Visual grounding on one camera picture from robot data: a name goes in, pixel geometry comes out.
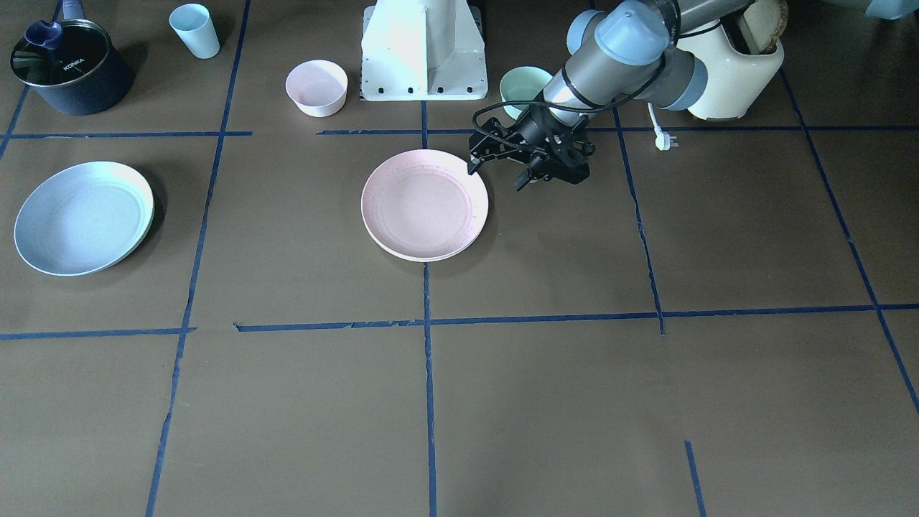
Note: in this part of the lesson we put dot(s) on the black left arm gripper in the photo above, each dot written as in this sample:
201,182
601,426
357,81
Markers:
532,132

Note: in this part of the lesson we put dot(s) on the slice of toast bread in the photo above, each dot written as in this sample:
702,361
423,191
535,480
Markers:
765,23

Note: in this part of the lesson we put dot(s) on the pink plastic bowl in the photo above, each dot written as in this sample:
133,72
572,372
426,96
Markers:
318,88

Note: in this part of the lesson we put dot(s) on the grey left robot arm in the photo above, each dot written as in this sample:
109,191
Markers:
628,53

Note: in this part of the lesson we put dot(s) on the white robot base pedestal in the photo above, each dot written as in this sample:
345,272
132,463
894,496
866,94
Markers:
423,51

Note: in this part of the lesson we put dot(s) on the dark blue cooking pot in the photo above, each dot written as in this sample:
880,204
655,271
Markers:
72,63

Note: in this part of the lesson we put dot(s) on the cream white toaster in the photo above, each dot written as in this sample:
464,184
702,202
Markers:
736,76

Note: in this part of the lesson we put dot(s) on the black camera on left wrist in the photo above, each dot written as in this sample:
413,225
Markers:
568,164

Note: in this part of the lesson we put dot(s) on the light blue plate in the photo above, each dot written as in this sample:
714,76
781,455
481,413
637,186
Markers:
84,219

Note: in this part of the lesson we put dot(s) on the green plastic bowl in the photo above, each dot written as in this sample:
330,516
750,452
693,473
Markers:
523,83

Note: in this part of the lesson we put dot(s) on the light blue plastic cup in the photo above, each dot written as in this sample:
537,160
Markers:
194,26

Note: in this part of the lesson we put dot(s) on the pink plate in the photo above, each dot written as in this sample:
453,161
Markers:
423,206

